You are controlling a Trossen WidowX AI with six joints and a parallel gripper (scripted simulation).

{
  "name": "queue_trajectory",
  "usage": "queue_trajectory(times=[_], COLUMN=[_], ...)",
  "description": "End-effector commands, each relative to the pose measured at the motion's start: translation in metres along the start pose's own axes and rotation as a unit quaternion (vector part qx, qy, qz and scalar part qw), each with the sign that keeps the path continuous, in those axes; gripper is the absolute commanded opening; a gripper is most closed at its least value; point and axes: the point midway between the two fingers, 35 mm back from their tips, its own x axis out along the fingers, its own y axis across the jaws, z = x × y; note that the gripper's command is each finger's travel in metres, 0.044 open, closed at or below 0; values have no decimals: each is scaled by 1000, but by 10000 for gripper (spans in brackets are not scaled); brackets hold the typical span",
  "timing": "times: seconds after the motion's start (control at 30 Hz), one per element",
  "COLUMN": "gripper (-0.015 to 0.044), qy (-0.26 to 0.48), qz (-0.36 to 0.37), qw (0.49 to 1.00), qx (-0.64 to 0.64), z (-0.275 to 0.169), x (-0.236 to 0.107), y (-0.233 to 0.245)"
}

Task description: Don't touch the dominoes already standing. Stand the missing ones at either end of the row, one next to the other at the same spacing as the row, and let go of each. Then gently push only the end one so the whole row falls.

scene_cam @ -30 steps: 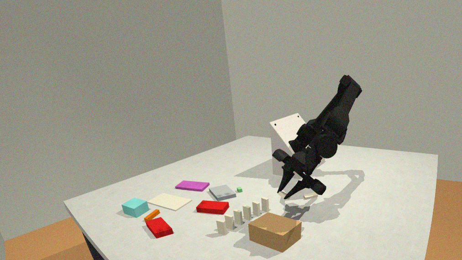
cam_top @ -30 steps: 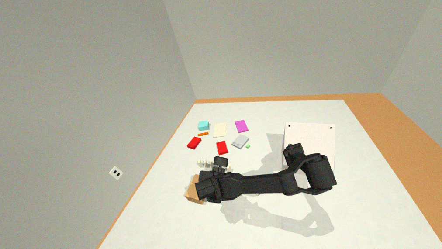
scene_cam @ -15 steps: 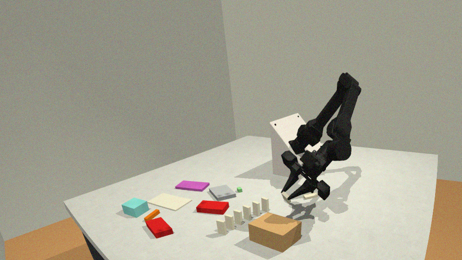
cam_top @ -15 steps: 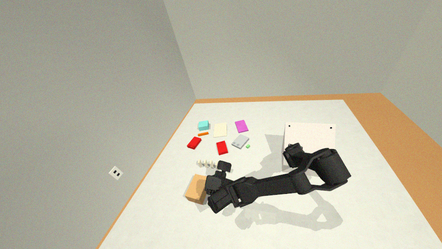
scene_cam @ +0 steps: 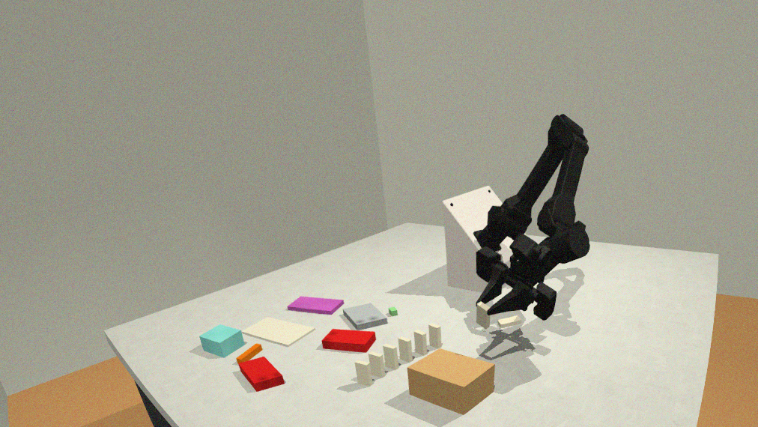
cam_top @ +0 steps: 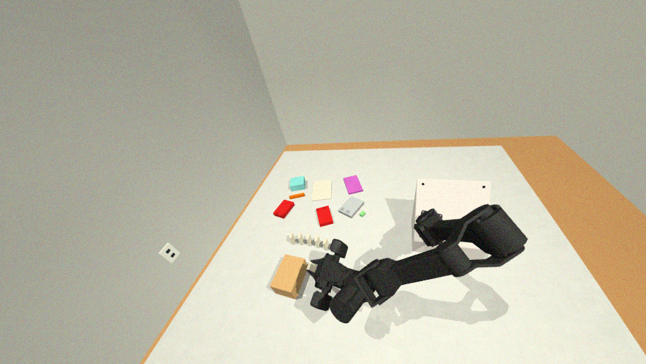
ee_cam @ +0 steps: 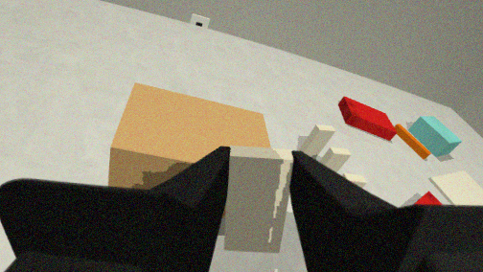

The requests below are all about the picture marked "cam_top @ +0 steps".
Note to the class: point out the red rectangular block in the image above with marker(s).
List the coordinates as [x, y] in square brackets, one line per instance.
[283, 209]
[324, 216]

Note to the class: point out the purple flat block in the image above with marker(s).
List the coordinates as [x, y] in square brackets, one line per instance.
[353, 185]

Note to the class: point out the teal block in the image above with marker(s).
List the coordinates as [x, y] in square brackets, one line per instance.
[297, 183]

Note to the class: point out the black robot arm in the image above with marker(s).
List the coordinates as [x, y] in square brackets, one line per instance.
[487, 226]

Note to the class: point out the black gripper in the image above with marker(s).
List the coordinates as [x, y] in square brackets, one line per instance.
[320, 300]

